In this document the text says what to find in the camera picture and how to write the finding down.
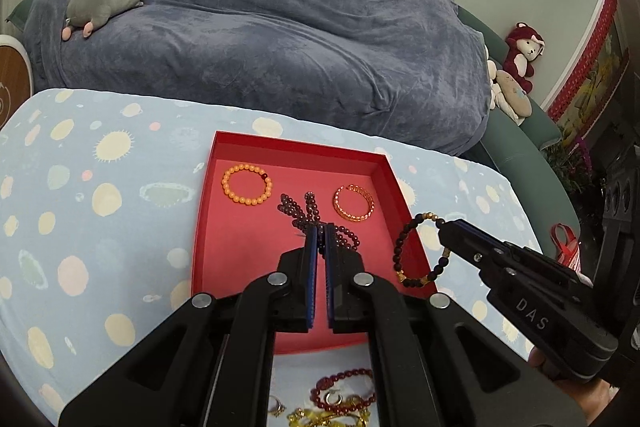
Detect person's right hand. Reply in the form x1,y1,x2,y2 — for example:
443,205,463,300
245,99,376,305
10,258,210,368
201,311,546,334
529,346,567,383

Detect red and white bag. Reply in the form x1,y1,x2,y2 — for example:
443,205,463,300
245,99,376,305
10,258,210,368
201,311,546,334
550,223,583,275

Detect red bead bracelet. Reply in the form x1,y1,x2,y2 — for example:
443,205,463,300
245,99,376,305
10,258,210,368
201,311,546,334
310,368,377,413

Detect dark purple bead necklace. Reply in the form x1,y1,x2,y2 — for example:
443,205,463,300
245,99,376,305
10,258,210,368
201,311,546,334
276,191,361,254

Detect round wooden side table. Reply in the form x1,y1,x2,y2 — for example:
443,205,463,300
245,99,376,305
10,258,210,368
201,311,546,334
0,36,35,128

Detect red decorative wall strip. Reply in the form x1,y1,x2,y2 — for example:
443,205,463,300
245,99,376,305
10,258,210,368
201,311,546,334
547,0,618,122

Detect dark bead bracelet gold accents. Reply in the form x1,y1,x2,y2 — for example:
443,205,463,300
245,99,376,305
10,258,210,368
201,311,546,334
393,212,451,289

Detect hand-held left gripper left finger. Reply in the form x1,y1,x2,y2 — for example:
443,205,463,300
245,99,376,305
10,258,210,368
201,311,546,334
57,223,318,427

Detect light blue spotted tablecloth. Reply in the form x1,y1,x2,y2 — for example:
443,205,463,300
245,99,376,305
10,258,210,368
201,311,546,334
0,88,581,427

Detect gold chain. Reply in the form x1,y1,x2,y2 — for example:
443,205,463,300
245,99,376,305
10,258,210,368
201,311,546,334
286,407,371,427

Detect sofa with grey blanket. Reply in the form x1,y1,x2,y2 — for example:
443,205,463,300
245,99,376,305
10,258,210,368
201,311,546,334
22,0,493,158

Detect black speaker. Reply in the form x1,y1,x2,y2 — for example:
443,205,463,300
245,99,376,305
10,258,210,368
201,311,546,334
597,142,640,308

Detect red plush bear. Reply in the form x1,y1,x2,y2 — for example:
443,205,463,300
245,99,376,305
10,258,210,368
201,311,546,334
502,22,546,94

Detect red shallow box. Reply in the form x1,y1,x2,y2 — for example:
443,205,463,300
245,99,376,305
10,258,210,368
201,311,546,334
191,130,441,355

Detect green sofa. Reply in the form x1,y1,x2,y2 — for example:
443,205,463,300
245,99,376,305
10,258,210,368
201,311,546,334
457,4,581,258

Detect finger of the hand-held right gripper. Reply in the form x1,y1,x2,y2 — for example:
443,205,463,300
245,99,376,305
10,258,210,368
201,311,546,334
438,226,502,279
450,219,509,254

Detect beige plush toy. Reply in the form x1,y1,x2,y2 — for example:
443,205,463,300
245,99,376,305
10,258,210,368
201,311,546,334
487,59,533,125

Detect orange bead bracelet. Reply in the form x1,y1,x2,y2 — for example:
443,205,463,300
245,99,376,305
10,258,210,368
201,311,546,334
221,163,273,206

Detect gold bangle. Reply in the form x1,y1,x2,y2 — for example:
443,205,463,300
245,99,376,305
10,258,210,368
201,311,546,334
332,184,375,223

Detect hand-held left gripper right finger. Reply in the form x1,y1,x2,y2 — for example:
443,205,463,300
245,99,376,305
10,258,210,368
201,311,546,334
324,222,590,427

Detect potted plant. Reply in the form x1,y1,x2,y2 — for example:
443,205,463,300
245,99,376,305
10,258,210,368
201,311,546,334
542,127,601,208

